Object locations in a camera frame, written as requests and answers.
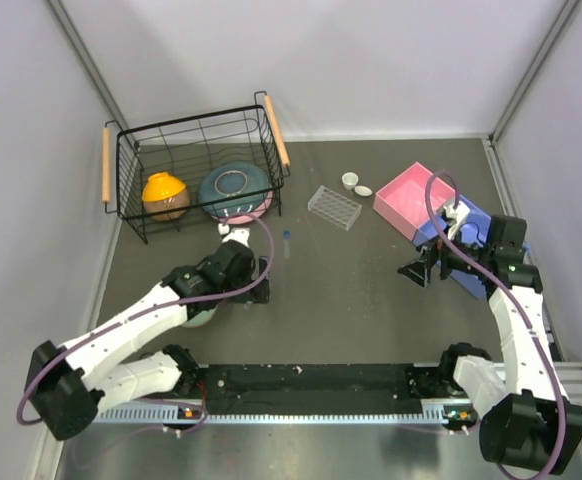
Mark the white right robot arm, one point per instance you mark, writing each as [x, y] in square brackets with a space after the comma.
[526, 418]

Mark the blue capped test tube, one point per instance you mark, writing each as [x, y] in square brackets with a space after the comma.
[286, 244]

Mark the pink ceramic plate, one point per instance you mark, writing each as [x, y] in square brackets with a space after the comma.
[244, 217]

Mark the black wire basket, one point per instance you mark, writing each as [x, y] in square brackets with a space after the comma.
[189, 148]

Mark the green ceramic bowl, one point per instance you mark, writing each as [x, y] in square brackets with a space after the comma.
[198, 319]

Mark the aluminium cable rail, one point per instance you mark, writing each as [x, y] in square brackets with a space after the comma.
[439, 407]

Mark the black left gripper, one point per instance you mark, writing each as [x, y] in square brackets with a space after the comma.
[258, 296]

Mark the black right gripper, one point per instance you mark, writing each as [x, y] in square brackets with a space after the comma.
[418, 270]

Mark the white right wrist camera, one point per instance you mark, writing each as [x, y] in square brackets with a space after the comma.
[455, 214]

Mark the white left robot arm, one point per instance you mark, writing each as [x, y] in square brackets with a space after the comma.
[69, 385]

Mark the pink plastic box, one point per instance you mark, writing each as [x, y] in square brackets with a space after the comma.
[401, 202]

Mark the orange ceramic bowl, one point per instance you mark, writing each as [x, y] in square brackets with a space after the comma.
[165, 197]

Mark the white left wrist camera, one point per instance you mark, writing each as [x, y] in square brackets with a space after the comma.
[236, 234]

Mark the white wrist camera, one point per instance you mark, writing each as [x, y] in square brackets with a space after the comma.
[236, 234]
[455, 214]

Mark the small white lid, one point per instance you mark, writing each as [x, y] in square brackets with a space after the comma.
[363, 191]

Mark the clear test tube rack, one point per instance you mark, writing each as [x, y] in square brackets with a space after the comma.
[334, 207]

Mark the blue plastic box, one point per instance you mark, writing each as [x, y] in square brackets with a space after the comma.
[476, 220]

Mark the small white cup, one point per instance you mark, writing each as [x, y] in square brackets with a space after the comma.
[349, 180]

